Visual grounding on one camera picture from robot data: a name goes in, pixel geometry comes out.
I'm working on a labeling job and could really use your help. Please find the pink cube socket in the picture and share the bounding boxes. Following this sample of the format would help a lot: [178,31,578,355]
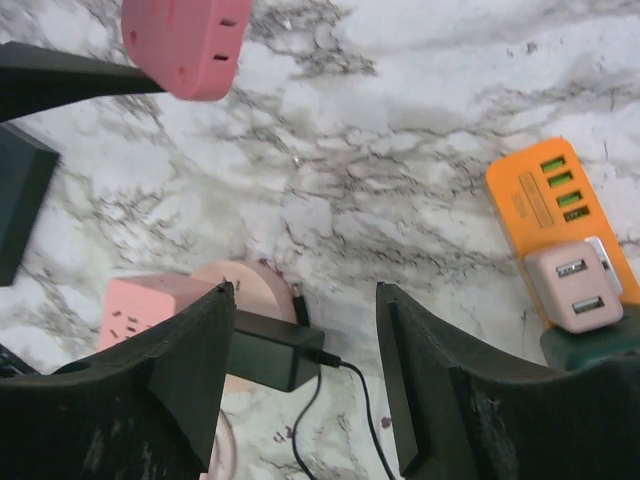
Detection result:
[97,273,214,351]

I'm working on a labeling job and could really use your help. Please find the orange power strip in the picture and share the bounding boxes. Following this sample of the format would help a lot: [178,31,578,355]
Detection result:
[485,137,639,328]

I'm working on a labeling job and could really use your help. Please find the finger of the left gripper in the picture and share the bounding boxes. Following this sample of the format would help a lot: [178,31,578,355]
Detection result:
[1,41,163,122]

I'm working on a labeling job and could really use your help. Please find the black power adapter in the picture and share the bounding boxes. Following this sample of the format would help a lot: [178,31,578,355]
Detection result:
[224,310,325,393]

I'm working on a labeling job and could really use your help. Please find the dusty pink small charger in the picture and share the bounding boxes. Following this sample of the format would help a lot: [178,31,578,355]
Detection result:
[524,236,623,334]

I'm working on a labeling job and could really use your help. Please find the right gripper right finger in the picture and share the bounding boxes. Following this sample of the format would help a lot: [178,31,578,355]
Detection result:
[376,283,639,479]

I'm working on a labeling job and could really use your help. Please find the green cube socket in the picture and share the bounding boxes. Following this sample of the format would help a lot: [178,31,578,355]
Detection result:
[540,304,639,371]

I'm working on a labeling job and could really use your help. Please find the black foam mat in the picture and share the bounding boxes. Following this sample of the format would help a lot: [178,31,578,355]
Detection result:
[1,124,60,287]

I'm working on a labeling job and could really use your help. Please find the thin black cable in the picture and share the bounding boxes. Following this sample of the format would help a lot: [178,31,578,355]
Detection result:
[289,284,401,480]

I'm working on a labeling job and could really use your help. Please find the coral pink square charger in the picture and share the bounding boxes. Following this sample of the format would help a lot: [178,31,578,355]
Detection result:
[121,0,252,101]

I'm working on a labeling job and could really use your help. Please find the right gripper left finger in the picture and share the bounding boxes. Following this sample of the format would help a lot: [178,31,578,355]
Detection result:
[1,283,235,479]

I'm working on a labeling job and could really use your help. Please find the pink round power hub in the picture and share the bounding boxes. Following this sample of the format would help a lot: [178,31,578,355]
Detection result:
[191,260,297,479]

